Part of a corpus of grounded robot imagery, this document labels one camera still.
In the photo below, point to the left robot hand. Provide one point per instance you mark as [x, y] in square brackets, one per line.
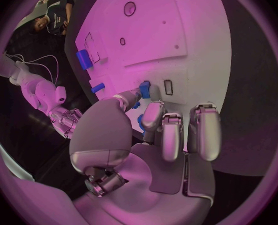
[138, 181]

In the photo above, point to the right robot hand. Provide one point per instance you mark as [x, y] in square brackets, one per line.
[66, 121]

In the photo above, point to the blue block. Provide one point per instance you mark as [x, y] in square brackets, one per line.
[144, 91]

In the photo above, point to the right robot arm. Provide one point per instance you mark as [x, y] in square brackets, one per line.
[33, 90]

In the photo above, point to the white task board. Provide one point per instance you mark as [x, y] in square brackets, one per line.
[152, 41]

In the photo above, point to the short blue cylinder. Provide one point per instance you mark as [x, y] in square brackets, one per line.
[97, 87]

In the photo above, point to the blue gear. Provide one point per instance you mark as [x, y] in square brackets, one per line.
[140, 120]

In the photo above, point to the large blue cylinder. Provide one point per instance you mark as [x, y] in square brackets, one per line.
[84, 59]

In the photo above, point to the small blue peg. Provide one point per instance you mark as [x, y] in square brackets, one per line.
[136, 105]

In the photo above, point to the person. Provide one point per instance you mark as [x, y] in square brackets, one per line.
[56, 16]

